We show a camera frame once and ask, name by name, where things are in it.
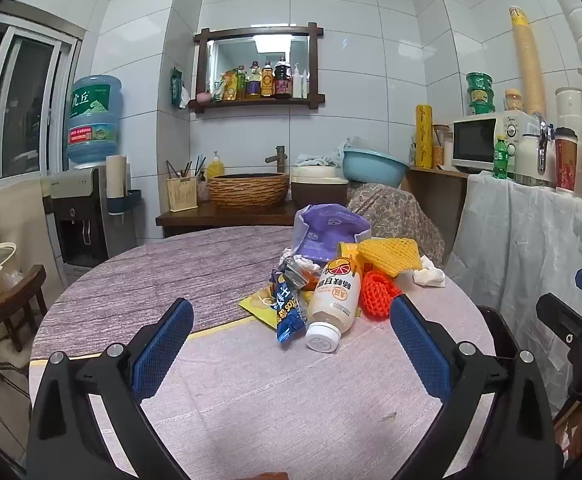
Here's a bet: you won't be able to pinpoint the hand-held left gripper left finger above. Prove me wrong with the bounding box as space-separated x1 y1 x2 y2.
26 297 194 480

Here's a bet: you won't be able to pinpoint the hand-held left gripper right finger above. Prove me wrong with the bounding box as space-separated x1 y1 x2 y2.
390 294 564 480

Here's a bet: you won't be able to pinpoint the orange foam fruit net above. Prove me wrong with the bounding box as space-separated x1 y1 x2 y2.
358 270 402 322

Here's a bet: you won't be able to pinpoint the white tissue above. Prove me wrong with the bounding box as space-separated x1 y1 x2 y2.
411 255 446 289

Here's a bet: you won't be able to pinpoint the cardboard box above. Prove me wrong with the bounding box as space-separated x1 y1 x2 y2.
553 405 582 467

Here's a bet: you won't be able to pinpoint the purple tablecloth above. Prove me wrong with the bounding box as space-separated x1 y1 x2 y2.
28 225 496 480

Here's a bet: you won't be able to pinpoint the white plastic sheet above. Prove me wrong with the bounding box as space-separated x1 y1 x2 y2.
443 170 582 413

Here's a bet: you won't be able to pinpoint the yellow flat wrapper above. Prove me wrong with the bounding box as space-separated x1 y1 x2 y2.
238 287 279 332

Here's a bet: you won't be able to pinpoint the cream drink bottle white cap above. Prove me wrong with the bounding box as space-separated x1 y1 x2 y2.
305 257 364 354

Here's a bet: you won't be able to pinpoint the yellow foam fruit net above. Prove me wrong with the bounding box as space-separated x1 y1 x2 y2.
356 237 422 280

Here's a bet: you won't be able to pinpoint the red cup black lid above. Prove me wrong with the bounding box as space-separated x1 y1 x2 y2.
554 127 578 194

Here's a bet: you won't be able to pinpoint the blue snack wrapper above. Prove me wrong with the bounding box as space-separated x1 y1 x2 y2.
270 270 308 345

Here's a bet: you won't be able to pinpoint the wooden counter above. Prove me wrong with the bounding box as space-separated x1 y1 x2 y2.
156 200 300 239

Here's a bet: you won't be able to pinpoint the floral cloth cover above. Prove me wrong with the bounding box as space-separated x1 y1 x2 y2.
347 182 446 267

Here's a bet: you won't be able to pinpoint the cream chopstick holder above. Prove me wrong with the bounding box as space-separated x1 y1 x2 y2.
167 176 200 213

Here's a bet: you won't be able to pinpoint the water dispenser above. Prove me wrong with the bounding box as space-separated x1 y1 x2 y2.
46 165 110 269

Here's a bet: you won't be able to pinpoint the crumpled silver wrapper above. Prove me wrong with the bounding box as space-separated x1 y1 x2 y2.
278 247 322 292

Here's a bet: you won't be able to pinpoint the purple plastic bag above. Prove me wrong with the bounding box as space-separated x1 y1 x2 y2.
291 203 372 262

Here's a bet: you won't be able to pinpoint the wooden side shelf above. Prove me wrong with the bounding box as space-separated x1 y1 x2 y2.
408 166 470 257

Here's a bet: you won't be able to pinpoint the wooden stool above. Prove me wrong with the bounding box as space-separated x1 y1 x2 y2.
0 264 48 354

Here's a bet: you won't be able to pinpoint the green soda bottle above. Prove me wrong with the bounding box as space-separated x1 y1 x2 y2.
493 135 510 180

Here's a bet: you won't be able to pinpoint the paper cup dispenser blue base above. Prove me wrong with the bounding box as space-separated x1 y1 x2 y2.
105 155 142 217

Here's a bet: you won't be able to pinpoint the wicker wash basin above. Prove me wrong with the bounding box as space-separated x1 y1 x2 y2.
208 172 290 211

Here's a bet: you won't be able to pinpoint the bundle of chopsticks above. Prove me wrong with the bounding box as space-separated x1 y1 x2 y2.
166 155 207 179

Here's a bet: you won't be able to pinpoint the short stack white cups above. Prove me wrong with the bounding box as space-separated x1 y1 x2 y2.
555 87 582 132

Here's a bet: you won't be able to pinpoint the yellow soap dispenser bottle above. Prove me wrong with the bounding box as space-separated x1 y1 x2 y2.
207 151 226 181

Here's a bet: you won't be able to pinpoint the white microwave oven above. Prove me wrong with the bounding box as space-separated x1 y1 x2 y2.
452 110 537 174

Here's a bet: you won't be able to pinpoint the beige cloth cover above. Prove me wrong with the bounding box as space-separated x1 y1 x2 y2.
0 180 68 292

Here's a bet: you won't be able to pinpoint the light blue plastic basin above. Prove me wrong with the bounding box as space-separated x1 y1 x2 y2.
343 147 410 189

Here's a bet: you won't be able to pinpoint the brown pot cream lid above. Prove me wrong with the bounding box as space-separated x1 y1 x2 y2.
291 166 350 209

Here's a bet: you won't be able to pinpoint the glass storage jar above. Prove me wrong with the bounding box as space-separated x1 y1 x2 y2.
433 125 453 169

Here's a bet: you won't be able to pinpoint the bamboo faucet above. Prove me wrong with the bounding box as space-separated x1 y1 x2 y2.
265 146 288 174

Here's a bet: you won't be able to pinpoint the tall yellow box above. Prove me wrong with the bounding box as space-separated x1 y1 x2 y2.
415 105 434 169

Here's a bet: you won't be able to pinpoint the grey crumpled cloth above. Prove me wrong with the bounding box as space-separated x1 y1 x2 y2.
296 137 352 169

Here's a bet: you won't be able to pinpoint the tall stack of paper cups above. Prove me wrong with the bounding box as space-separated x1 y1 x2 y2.
509 6 547 116

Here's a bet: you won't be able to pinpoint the blue water jug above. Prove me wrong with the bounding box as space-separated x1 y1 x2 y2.
67 75 124 166

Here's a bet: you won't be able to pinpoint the sliding window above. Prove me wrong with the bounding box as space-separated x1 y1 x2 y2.
0 25 80 182

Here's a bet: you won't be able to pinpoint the wooden framed mirror shelf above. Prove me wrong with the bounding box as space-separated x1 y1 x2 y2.
193 22 326 114

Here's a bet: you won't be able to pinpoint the dark soy sauce bottle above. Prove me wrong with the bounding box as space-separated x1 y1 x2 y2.
273 56 293 99

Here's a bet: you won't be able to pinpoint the white kettle metal handle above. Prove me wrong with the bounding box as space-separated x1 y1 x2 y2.
515 114 556 187

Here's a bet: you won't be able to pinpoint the green wall tissue holder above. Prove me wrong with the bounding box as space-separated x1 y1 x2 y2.
171 67 192 109

